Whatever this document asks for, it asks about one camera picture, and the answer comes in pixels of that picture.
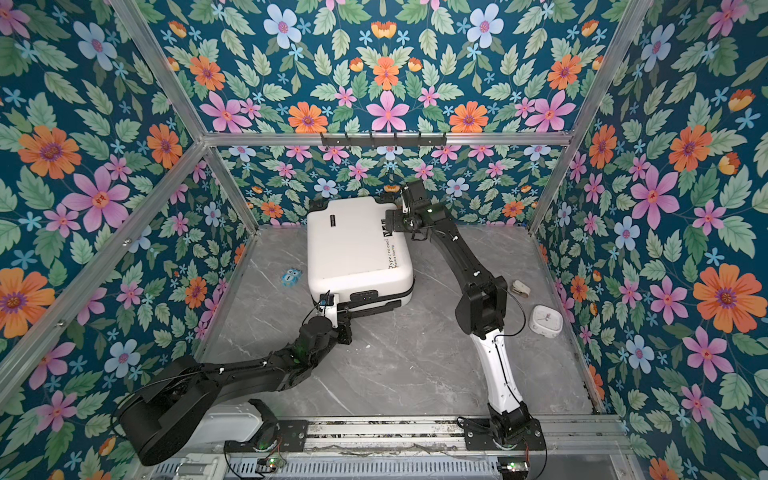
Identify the small beige stapler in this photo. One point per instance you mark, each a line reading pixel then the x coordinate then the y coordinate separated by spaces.
pixel 519 288

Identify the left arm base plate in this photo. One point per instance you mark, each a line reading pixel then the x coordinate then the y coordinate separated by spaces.
pixel 286 436

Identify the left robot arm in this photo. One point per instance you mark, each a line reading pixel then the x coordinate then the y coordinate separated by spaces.
pixel 191 402

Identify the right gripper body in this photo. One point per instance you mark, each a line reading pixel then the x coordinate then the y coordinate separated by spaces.
pixel 402 221

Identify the white round alarm clock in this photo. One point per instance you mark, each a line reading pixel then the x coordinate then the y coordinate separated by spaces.
pixel 546 321

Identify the aluminium mounting rail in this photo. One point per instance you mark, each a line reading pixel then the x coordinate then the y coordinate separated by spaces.
pixel 564 434

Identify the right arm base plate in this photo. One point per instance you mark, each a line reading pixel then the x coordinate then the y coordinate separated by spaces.
pixel 502 434

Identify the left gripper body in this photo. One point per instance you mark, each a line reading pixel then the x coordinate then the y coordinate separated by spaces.
pixel 341 335

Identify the black hook rack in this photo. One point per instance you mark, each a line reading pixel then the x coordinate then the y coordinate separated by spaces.
pixel 405 140

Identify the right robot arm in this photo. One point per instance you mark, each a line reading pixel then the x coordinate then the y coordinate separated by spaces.
pixel 480 312

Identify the white hard-shell suitcase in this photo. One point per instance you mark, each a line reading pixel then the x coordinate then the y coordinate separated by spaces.
pixel 354 258

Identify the small teal owl toy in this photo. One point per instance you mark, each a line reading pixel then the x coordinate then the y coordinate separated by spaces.
pixel 291 277

